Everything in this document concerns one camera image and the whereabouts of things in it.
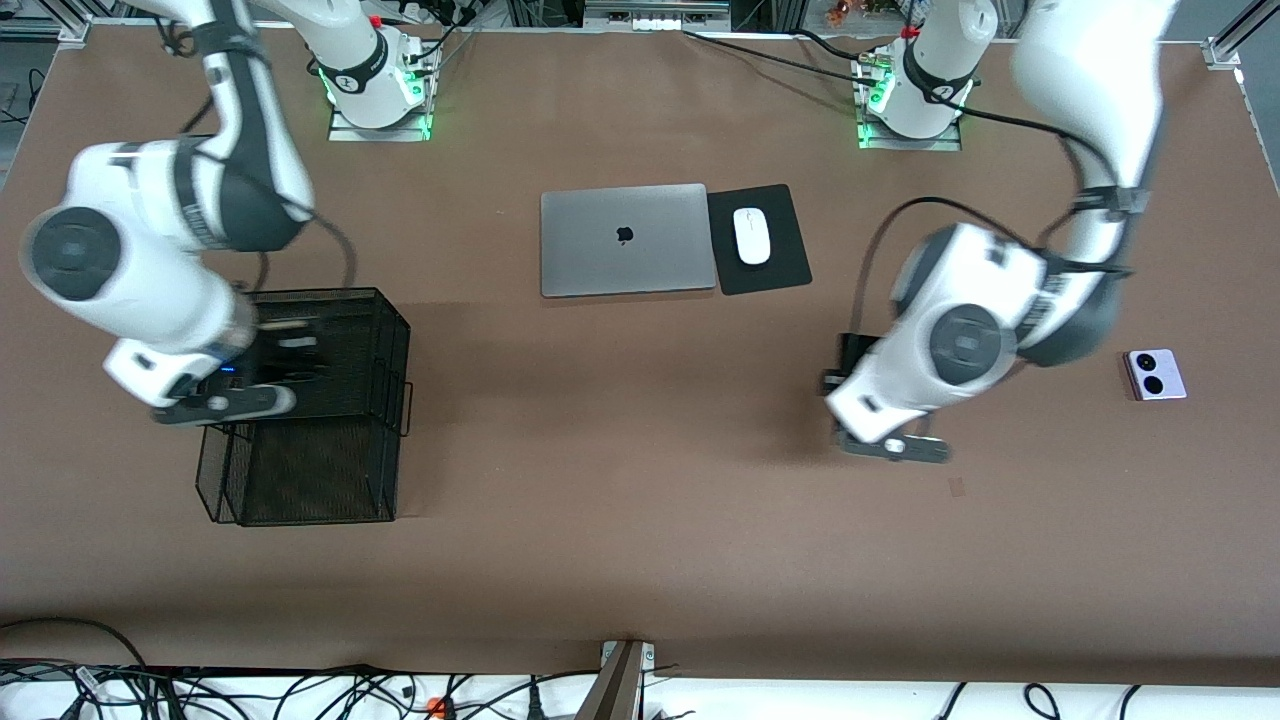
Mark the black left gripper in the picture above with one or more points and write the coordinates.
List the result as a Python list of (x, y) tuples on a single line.
[(855, 357)]

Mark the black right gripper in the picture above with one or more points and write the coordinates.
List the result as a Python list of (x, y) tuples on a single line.
[(283, 352)]

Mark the black slab smartphone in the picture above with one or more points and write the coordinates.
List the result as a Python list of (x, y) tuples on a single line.
[(860, 350)]

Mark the black square flip phone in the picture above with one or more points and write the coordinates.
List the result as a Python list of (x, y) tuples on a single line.
[(305, 362)]

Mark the lilac square flip phone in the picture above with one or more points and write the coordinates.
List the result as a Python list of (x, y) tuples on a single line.
[(1170, 385)]

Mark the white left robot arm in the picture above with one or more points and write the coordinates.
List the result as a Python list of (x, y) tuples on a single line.
[(960, 340)]

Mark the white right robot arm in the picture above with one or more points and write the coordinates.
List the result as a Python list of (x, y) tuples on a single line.
[(130, 280)]

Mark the black mouse pad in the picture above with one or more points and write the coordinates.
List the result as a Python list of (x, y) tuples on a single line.
[(780, 275)]

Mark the white computer mouse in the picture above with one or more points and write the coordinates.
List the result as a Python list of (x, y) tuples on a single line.
[(752, 240)]

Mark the silver closed laptop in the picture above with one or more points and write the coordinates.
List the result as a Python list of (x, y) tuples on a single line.
[(600, 250)]

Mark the white power strip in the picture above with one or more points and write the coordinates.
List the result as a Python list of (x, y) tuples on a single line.
[(655, 20)]

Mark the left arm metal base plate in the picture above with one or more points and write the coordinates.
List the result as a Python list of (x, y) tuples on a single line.
[(880, 143)]

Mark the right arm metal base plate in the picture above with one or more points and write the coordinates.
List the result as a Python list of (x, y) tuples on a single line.
[(345, 134)]

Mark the aluminium camera mount post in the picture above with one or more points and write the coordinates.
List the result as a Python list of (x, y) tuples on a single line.
[(620, 690)]

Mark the aluminium frame corner bracket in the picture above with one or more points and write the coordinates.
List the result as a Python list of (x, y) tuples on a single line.
[(75, 30), (1225, 50)]

